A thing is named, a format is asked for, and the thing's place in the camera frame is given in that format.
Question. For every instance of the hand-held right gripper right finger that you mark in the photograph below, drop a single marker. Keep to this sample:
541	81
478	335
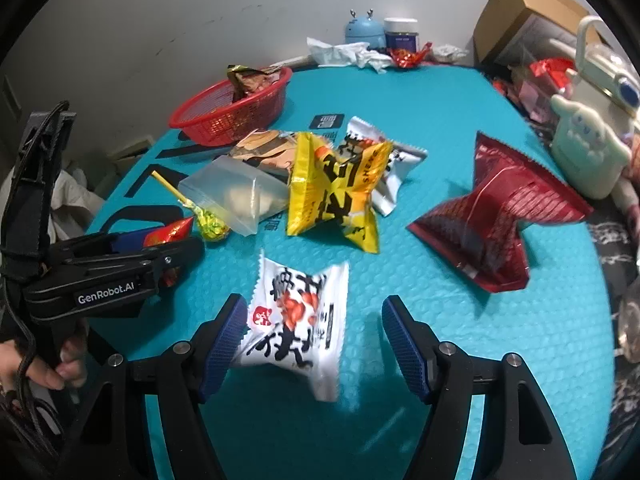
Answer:
405	355

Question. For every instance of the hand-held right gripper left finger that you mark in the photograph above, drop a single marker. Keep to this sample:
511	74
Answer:
227	345

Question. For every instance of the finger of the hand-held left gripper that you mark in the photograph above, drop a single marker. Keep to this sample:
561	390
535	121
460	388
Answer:
175	255
127	241

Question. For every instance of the red candy wrapper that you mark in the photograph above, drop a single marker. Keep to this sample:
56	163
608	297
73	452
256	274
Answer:
170	232

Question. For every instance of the white snack packet red print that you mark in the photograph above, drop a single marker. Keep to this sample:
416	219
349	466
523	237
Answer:
295	330

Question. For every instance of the translucent zip bag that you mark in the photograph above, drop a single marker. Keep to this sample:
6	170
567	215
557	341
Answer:
225	190

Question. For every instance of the red plastic basket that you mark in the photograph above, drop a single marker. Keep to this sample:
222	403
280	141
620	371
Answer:
220	120

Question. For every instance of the yellow snack packet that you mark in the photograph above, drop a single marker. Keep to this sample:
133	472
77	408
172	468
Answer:
325	195

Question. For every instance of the person's left hand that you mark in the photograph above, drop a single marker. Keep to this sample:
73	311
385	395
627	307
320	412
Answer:
45	374

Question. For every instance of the teal mat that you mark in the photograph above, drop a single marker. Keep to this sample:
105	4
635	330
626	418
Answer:
450	350

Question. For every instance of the yellow green lollipop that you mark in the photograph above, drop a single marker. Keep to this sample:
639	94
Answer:
212	225

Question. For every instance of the white plastic bag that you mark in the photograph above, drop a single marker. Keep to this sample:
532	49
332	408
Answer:
75	200

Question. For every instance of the orange brown snack packet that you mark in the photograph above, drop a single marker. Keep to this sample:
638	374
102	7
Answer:
265	147

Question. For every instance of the dark red snack packet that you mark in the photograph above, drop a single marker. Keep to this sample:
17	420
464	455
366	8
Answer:
500	220

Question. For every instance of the silver snack packet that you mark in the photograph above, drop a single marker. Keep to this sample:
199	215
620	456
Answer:
397	180

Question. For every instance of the dark brown snack packet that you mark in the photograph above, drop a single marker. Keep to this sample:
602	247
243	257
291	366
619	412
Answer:
250	82

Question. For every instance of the black card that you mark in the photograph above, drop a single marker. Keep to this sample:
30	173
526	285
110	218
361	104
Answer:
326	122

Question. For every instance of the black white patterned cloth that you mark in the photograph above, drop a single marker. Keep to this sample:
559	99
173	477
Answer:
615	260

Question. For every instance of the cream plush toy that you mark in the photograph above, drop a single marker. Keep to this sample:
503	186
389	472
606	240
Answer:
590	155

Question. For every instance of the crumpled white tissue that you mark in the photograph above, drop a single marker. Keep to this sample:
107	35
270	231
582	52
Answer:
376	60

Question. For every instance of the blue antlered toy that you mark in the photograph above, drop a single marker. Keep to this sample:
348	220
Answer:
364	30

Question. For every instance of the red foil wrapper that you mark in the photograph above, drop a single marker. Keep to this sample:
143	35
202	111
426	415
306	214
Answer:
406	57

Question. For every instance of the small crumpled white paper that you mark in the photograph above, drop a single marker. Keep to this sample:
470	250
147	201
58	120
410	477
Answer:
450	52

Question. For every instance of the white jar dark label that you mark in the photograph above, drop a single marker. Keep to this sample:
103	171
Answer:
401	35

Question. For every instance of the red plastic packet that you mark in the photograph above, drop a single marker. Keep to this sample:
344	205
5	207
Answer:
550	67

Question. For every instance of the white kettle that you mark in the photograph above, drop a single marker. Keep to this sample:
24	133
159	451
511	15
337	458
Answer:
605	75

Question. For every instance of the cardboard box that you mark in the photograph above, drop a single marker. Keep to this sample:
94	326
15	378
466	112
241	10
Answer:
520	20

